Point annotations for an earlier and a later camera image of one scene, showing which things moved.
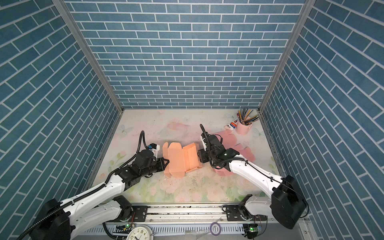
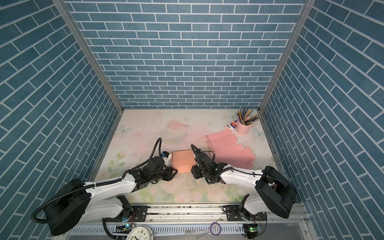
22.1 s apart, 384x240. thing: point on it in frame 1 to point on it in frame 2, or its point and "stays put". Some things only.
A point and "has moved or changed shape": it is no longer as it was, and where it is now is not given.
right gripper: (201, 155) to (194, 172)
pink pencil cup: (241, 129) stays put
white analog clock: (143, 232) stays put
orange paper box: (181, 159) has moved or changed shape
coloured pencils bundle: (243, 115) stays put
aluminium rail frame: (193, 222) stays put
